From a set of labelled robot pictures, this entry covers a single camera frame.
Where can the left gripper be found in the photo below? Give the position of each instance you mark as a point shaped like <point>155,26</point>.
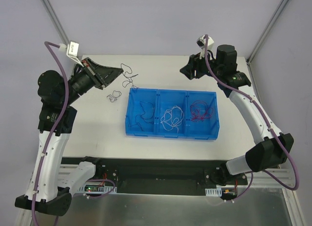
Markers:
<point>94,74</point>

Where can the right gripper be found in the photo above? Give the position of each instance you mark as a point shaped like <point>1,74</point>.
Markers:
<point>196,65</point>

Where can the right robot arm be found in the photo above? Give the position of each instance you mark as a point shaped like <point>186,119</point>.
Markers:
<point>272,146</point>

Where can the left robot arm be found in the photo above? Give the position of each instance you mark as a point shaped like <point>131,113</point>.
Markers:
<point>46,193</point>

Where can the blue three-compartment bin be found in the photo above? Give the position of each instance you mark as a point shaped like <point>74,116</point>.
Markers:
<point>173,114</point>

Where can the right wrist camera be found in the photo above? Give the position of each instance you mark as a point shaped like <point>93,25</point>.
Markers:
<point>202,42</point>

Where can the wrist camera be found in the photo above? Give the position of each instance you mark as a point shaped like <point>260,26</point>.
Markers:
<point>71,51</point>
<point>202,42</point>

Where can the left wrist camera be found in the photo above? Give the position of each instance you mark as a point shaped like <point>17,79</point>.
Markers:
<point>71,51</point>

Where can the left aluminium corner post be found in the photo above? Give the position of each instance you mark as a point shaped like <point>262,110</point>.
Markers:
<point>55,21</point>

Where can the aluminium corner post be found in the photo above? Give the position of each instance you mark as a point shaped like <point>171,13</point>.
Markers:
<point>55,21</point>
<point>268,28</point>

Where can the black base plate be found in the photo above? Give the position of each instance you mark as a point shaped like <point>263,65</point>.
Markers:
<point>163,177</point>

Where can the left white cable duct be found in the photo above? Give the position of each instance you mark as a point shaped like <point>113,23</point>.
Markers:
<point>95,189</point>

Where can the white cable duct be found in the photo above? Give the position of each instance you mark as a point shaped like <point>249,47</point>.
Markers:
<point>95,189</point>
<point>213,192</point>

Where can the right aluminium corner post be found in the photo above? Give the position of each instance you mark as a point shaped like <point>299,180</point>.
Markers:
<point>268,28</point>

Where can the right white cable duct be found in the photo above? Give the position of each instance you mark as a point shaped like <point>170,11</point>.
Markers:
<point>213,192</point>

